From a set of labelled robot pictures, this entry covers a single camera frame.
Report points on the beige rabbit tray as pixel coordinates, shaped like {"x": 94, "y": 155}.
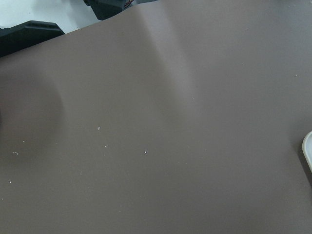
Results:
{"x": 307, "y": 149}

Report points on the black perforated device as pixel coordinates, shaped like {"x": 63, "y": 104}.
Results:
{"x": 26, "y": 35}

